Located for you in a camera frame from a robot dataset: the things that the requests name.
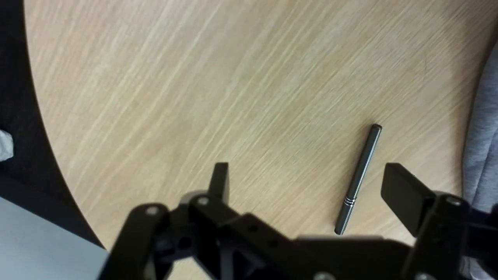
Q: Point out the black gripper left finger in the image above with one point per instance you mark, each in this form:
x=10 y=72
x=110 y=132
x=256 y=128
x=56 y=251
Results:
x=220 y=181

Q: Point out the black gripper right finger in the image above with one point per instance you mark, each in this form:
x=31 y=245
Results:
x=410 y=197

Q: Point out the black pen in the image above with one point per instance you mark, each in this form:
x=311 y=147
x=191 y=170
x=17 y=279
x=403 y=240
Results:
x=359 y=180

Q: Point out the grey hoodie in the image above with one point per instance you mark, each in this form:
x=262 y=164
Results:
x=485 y=146

